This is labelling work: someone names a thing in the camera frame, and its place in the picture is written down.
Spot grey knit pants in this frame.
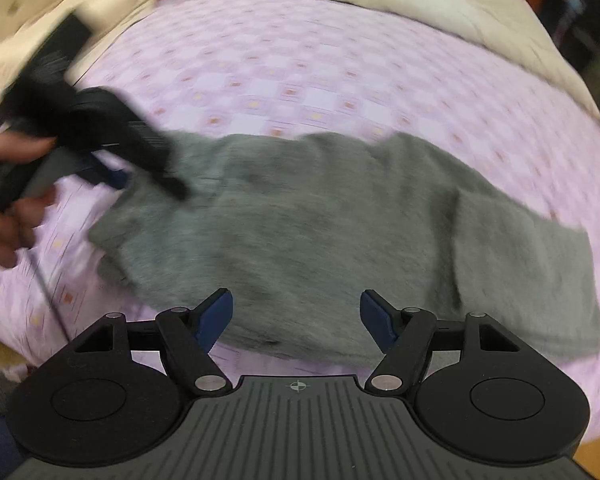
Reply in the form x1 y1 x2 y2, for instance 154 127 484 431
88 133 600 365

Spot person's left hand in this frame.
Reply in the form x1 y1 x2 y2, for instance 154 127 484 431
0 131 56 269

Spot pink patterned bed sheet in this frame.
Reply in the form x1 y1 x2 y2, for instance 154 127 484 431
0 0 600 443

